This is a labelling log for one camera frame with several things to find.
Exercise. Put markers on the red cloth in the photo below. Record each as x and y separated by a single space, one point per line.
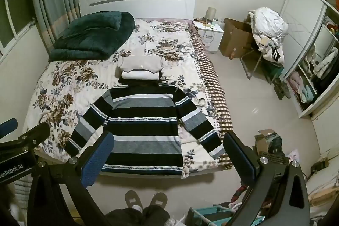
238 193

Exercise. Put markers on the brown checked bed sheet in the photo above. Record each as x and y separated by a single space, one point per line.
212 75

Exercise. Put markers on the white wardrobe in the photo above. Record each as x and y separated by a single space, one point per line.
299 16

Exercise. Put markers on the dark shoes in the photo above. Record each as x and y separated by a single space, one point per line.
282 88

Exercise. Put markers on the teal storage rack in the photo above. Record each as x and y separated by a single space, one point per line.
209 215

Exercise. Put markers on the beige table lamp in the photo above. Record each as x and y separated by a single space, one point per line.
211 14

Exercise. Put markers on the black grey striped sweater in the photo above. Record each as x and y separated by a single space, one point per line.
143 109

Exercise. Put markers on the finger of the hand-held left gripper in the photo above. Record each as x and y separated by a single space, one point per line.
35 134
8 127

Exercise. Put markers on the white jacket pile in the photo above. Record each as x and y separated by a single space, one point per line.
267 24

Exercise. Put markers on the metal folding chair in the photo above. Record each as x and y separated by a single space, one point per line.
251 61

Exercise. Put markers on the folded pink clothes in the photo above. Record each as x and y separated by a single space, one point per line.
295 80

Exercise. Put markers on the floral bed blanket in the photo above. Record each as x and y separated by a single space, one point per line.
66 77

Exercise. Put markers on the person's legs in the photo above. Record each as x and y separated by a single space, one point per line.
140 218

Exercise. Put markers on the folded teal clothes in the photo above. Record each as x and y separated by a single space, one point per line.
307 93

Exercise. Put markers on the hanging white garment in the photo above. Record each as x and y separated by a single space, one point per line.
325 63

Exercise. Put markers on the folded white garment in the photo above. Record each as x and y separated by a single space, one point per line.
140 75

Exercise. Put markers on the small open cardboard box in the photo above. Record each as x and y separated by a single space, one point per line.
264 144

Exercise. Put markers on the dark green fleece blanket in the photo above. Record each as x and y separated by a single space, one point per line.
92 35

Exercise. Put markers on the white bed headboard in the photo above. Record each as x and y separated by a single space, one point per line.
137 7

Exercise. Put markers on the folded grey sweater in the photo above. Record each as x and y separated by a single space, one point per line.
140 63

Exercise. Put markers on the window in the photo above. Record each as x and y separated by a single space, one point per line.
13 16

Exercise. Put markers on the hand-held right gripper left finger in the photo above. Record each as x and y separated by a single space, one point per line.
97 162

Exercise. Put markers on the large brown cardboard box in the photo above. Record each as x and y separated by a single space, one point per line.
235 38

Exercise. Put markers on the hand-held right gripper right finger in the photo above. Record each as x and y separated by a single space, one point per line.
242 159

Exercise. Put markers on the white nightstand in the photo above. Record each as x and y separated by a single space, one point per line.
210 36

